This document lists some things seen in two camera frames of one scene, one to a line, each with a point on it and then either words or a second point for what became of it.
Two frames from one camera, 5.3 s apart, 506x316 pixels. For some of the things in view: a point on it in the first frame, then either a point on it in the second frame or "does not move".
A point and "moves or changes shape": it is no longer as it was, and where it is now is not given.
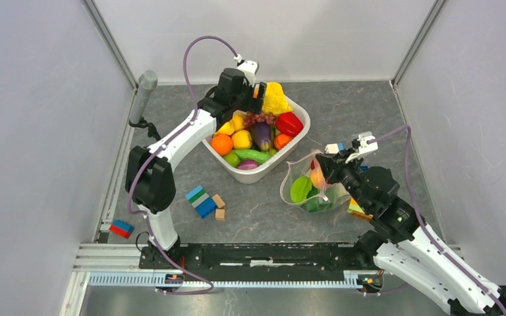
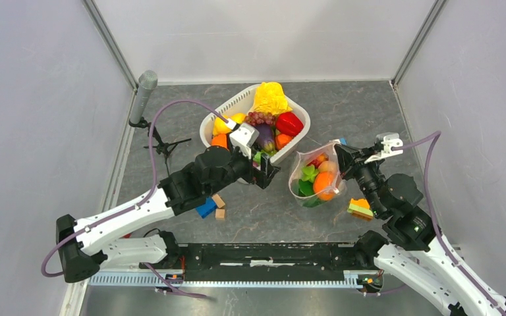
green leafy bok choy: [317, 202] to [306, 191]
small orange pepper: [281, 140] does not move
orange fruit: [256, 91] to [324, 185]
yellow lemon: [237, 123] does not move
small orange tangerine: [222, 144] does not move
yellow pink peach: [317, 178] moves or changes shape
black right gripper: [331, 166] to [346, 155]
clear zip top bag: [304, 186] moves or changes shape
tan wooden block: [219, 214] does not move
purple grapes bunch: [251, 118] does not move
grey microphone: [147, 81] does not move
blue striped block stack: [201, 201] does not move
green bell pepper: [300, 188] to [309, 172]
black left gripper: [253, 104] to [262, 178]
